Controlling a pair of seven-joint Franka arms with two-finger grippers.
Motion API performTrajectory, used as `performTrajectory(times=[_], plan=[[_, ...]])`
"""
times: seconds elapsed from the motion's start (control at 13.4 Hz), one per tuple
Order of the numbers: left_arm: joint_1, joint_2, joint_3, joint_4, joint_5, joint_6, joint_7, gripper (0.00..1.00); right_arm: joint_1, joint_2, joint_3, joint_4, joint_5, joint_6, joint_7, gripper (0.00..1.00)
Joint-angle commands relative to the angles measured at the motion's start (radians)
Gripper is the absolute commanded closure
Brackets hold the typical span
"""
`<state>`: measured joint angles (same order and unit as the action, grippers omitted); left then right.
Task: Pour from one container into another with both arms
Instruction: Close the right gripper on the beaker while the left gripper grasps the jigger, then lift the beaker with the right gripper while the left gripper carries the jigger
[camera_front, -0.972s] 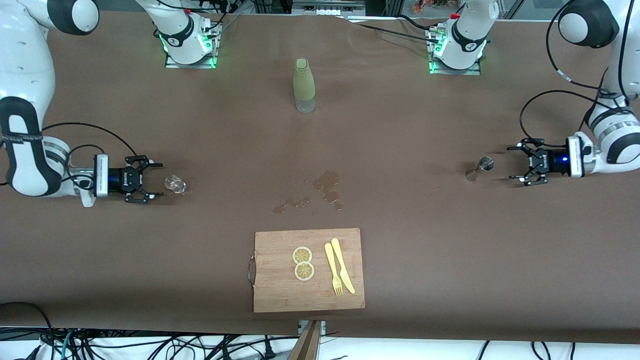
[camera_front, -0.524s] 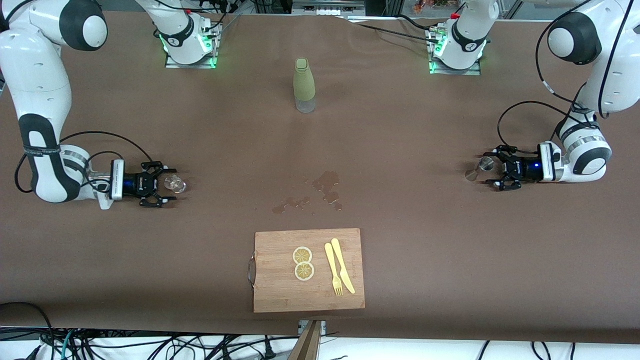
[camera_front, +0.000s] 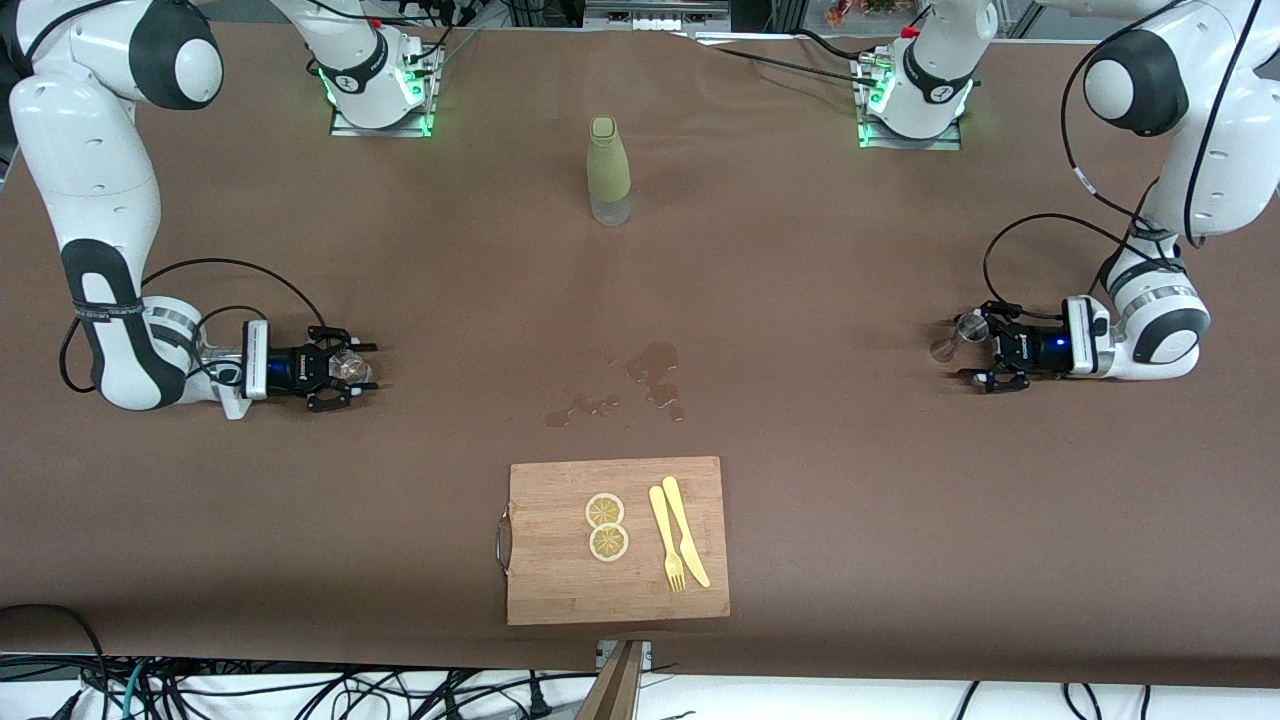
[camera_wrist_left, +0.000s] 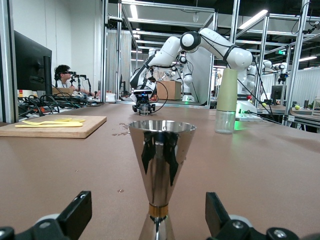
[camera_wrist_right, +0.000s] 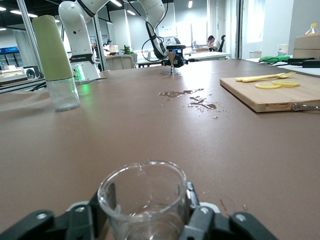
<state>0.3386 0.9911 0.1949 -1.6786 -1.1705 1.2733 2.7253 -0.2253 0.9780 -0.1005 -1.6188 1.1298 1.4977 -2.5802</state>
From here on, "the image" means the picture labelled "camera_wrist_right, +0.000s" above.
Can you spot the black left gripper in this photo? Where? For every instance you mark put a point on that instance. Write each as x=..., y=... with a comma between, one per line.
x=180, y=55

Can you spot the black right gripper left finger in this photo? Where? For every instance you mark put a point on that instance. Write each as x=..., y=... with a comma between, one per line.
x=50, y=225

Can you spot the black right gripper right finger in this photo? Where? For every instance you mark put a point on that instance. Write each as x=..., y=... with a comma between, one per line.
x=215, y=225

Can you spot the steel double-cone jigger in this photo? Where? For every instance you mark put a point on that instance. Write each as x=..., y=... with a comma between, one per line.
x=172, y=70

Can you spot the clear glass measuring cup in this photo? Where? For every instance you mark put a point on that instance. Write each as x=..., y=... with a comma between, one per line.
x=142, y=225

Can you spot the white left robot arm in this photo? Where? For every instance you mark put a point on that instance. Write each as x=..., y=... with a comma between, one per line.
x=75, y=25

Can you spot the white paper cup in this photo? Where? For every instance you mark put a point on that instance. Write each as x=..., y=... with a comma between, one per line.
x=283, y=50

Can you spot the green-capped glass shaker bottle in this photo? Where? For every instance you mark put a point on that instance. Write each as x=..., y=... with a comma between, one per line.
x=50, y=50

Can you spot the spilled liquid puddle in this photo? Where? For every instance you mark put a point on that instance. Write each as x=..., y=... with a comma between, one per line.
x=172, y=93

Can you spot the seated person white shirt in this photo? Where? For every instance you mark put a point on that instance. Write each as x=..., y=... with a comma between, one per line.
x=214, y=43

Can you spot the black office chair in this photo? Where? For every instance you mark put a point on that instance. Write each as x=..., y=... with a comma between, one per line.
x=222, y=43

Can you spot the lemon slice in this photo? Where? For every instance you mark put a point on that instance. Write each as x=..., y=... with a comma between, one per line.
x=287, y=84
x=267, y=86

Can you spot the green plastic tool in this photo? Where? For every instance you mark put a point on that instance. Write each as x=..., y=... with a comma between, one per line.
x=272, y=59

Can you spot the wooden cutting board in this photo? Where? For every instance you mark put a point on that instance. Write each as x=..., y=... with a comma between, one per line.
x=275, y=97

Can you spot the yellow plastic fork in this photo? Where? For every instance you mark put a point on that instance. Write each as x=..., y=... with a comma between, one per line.
x=290, y=74

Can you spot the black power adapter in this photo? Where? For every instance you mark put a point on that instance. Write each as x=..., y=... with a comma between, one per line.
x=307, y=62

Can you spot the cardboard box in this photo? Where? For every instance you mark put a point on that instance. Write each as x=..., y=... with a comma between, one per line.
x=307, y=47

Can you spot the yellow-capped plastic bottle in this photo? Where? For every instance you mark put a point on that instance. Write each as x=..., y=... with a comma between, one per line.
x=312, y=30

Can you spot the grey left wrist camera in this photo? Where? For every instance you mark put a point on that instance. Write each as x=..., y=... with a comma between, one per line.
x=176, y=47

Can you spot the left arm aluminium base plate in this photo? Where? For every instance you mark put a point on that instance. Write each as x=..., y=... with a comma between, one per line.
x=100, y=80

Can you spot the aluminium frame post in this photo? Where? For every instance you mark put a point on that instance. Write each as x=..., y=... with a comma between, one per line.
x=27, y=32

